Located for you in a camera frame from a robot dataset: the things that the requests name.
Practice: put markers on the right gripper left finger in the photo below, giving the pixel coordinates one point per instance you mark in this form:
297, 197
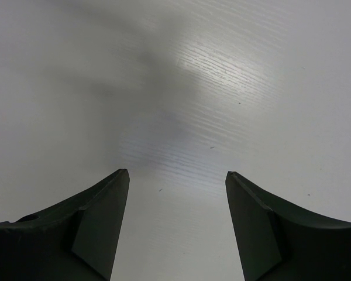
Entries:
75, 239

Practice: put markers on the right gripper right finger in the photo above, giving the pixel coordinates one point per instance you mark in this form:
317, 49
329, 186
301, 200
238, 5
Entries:
278, 240

